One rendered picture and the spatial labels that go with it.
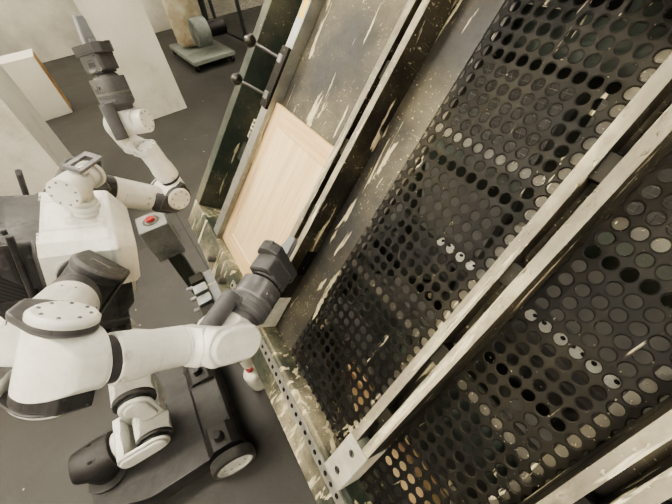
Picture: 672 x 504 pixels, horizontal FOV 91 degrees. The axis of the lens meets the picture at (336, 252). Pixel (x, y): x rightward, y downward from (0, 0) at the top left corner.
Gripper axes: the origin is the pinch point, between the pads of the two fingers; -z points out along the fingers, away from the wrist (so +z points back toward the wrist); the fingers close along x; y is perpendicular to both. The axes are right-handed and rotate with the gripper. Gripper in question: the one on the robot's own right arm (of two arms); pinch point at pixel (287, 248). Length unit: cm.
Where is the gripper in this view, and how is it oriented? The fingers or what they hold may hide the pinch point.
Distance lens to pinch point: 76.2
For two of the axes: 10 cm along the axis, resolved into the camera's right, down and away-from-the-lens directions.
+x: -2.8, -6.7, -6.9
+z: -4.0, 7.3, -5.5
